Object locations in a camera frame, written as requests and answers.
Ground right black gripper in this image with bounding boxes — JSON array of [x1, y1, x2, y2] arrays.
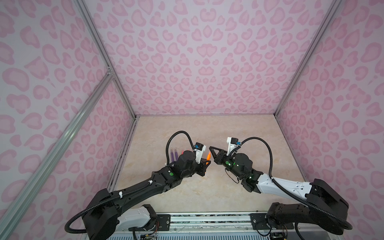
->
[[208, 147, 244, 180]]

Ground left black cable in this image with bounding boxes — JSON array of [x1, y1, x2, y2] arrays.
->
[[64, 130, 196, 235]]

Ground purple marker pen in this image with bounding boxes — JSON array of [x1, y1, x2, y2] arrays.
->
[[174, 149, 179, 161], [170, 148, 175, 163]]

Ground right black cable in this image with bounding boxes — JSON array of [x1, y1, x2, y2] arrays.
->
[[236, 137, 354, 231]]

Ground aluminium frame corner post left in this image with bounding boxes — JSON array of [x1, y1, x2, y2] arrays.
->
[[74, 0, 137, 120]]

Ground aluminium frame strut left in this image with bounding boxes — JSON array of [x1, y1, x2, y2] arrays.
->
[[1, 73, 114, 240]]

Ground black cable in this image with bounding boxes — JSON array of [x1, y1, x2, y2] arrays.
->
[[236, 137, 354, 231], [64, 130, 196, 235]]

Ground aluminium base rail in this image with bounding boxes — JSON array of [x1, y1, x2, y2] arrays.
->
[[86, 210, 343, 240]]

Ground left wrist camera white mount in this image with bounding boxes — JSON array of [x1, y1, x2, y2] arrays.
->
[[193, 142, 206, 164]]

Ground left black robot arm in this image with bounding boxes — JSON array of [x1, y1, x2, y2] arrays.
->
[[82, 151, 211, 240]]

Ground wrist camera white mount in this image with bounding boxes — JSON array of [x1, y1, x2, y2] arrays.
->
[[193, 142, 206, 164], [227, 137, 241, 156]]

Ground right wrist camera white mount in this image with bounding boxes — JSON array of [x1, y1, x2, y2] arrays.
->
[[227, 137, 241, 156]]

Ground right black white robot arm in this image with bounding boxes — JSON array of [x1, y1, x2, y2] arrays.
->
[[209, 147, 353, 235]]

